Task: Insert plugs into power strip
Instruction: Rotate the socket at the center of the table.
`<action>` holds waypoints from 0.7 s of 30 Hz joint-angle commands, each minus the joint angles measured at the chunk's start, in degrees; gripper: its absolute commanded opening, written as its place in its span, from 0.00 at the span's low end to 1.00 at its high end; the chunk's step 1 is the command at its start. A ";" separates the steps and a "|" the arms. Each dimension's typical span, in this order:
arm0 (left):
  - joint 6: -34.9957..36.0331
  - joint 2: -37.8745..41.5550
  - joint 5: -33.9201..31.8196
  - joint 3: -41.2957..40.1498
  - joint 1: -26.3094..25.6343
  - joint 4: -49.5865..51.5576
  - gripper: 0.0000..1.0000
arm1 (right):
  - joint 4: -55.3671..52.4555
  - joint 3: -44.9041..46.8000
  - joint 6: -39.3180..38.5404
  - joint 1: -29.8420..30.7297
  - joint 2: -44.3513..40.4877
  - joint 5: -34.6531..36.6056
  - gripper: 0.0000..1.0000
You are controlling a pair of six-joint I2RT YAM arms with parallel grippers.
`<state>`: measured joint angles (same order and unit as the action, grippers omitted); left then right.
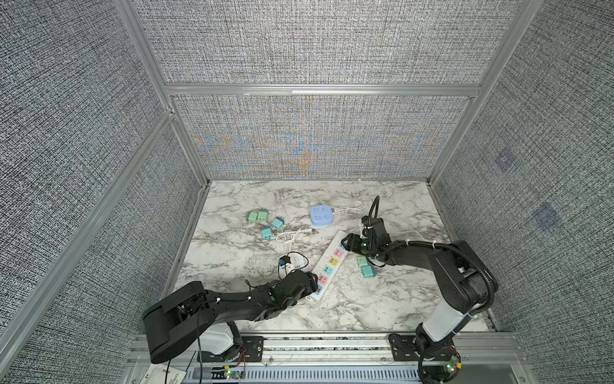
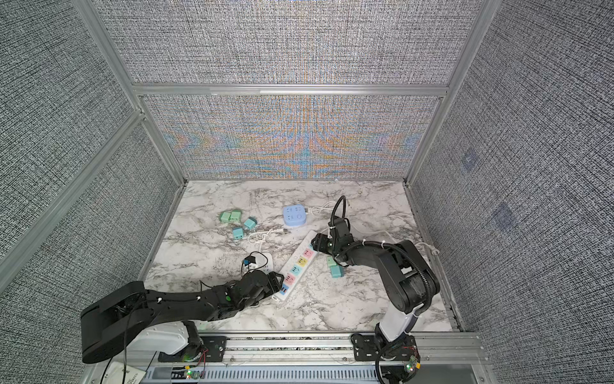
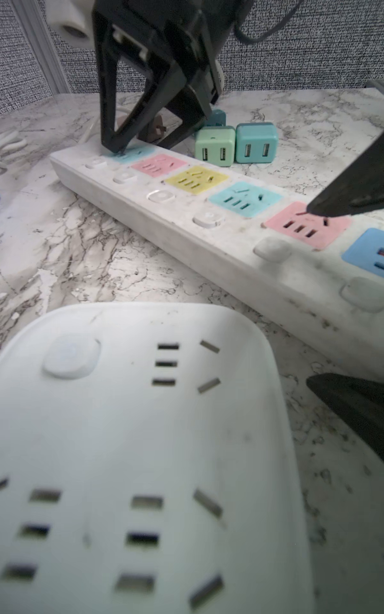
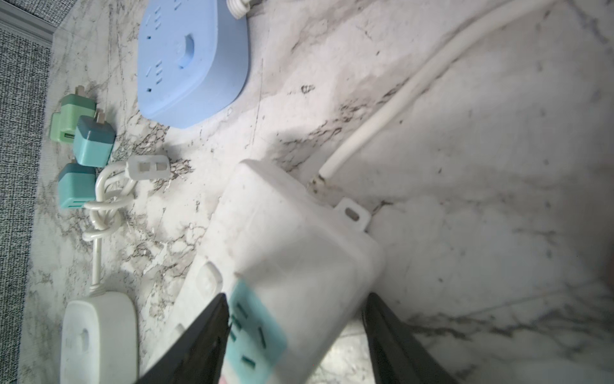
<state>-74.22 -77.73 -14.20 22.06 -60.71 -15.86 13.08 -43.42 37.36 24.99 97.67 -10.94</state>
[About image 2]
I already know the teal plug cube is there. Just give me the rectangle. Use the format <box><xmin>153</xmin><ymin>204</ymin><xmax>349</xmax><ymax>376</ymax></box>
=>
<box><xmin>244</xmin><ymin>217</ymin><xmax>257</xmax><ymax>230</ymax></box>
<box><xmin>232</xmin><ymin>227</ymin><xmax>245</xmax><ymax>240</ymax></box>
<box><xmin>329</xmin><ymin>265</ymin><xmax>344</xmax><ymax>278</ymax></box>

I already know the long white power strip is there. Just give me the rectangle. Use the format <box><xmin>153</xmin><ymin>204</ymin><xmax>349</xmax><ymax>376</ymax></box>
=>
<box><xmin>273</xmin><ymin>230</ymin><xmax>318</xmax><ymax>302</ymax></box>

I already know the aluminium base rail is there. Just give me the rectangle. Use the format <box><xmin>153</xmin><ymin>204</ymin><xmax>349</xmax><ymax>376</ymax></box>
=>
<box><xmin>81</xmin><ymin>331</ymin><xmax>497</xmax><ymax>383</ymax></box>

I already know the blue strip white cable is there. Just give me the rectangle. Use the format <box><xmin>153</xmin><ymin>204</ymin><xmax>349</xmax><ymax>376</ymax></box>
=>
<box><xmin>306</xmin><ymin>200</ymin><xmax>337</xmax><ymax>217</ymax></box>

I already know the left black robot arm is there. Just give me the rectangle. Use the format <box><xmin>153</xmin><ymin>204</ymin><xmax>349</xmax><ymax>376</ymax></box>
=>
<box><xmin>80</xmin><ymin>270</ymin><xmax>284</xmax><ymax>364</ymax></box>

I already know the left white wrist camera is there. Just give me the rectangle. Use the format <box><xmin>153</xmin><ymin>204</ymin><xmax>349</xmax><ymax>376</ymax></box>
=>
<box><xmin>241</xmin><ymin>251</ymin><xmax>263</xmax><ymax>275</ymax></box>

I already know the white square power strip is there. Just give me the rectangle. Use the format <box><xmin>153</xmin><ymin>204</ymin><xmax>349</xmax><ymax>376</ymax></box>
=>
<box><xmin>257</xmin><ymin>253</ymin><xmax>275</xmax><ymax>274</ymax></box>

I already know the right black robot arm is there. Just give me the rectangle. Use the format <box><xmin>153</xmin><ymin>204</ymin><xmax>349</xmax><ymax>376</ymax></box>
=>
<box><xmin>321</xmin><ymin>216</ymin><xmax>441</xmax><ymax>354</ymax></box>

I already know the white label box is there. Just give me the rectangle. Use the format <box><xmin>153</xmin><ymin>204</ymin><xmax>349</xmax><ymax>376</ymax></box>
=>
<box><xmin>102</xmin><ymin>361</ymin><xmax>146</xmax><ymax>384</ymax></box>

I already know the blue square power strip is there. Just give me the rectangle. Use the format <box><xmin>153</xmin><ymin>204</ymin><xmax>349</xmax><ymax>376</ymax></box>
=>
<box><xmin>282</xmin><ymin>204</ymin><xmax>307</xmax><ymax>227</ymax></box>

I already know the square strip white cable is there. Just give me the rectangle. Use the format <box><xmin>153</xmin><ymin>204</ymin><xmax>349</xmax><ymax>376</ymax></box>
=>
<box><xmin>247</xmin><ymin>227</ymin><xmax>291</xmax><ymax>255</ymax></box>

